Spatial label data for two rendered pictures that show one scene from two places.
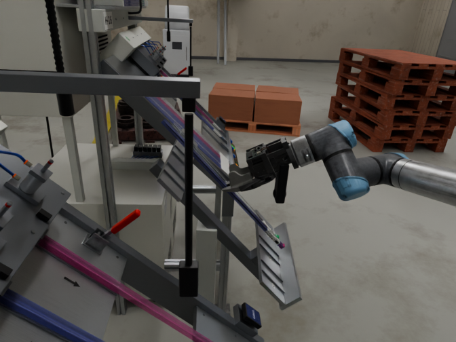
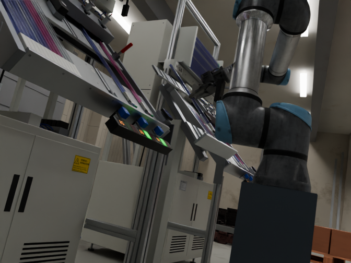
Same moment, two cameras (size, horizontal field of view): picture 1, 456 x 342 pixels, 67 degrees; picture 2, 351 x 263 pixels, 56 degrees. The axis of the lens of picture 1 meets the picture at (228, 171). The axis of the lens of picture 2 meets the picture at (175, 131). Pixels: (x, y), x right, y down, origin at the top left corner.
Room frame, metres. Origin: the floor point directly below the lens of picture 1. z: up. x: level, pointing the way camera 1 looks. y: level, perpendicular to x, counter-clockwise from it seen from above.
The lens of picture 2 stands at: (-0.51, -0.84, 0.48)
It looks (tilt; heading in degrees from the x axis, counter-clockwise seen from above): 11 degrees up; 34
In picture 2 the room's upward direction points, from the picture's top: 11 degrees clockwise
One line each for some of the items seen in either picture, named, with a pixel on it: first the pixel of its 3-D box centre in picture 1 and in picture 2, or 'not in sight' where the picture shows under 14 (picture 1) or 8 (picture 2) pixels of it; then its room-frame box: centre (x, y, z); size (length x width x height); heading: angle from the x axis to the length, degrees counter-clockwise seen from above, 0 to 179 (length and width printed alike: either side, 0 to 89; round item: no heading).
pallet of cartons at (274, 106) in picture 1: (254, 107); (336, 247); (4.47, -0.31, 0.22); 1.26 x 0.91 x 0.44; 91
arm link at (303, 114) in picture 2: not in sight; (285, 130); (0.41, -0.59, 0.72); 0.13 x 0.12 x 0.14; 115
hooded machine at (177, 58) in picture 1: (177, 41); not in sight; (7.72, 1.22, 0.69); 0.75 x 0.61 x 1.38; 11
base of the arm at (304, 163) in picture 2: not in sight; (282, 171); (0.41, -0.59, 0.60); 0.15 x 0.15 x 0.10
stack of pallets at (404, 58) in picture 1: (390, 96); not in sight; (4.36, -2.00, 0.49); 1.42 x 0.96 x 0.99; 9
